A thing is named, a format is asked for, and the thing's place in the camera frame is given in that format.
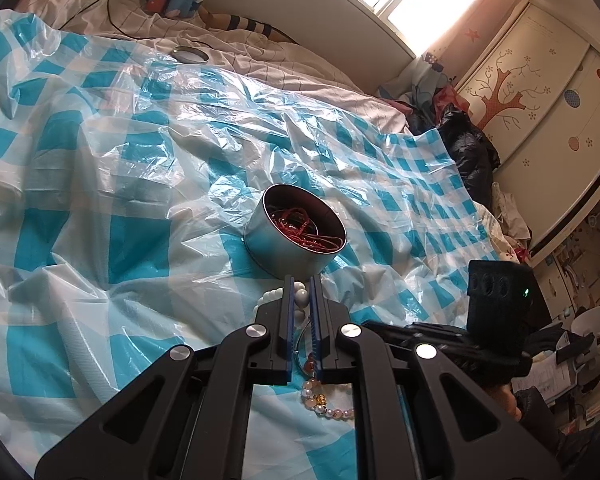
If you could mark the black plastic bag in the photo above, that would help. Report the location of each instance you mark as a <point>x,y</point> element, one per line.
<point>467,150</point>

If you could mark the white plastic basin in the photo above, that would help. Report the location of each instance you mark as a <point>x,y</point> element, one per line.
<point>587,322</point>

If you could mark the blue checkered plastic sheet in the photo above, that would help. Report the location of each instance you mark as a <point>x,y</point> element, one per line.
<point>130,185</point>

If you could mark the white duvet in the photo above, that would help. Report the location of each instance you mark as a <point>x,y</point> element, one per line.
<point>305,65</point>

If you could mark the round silver tin lid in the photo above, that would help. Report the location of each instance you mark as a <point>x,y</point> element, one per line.
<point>191,54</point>

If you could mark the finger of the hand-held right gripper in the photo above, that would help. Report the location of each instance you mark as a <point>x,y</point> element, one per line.
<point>430,335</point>

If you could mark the striped pillow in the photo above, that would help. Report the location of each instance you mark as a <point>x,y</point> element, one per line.
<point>250,22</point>

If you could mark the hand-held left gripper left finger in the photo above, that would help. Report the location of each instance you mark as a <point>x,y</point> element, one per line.
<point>290,320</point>

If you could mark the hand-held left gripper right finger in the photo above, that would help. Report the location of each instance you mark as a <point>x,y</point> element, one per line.
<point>314,320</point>

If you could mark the round silver tin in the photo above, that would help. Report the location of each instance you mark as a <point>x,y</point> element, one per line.
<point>280,255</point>

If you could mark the tree print wardrobe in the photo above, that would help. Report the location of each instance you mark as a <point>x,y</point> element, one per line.
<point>540,110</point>

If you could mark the colourful clothes heap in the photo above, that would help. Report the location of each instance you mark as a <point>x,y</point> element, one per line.
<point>425,85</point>

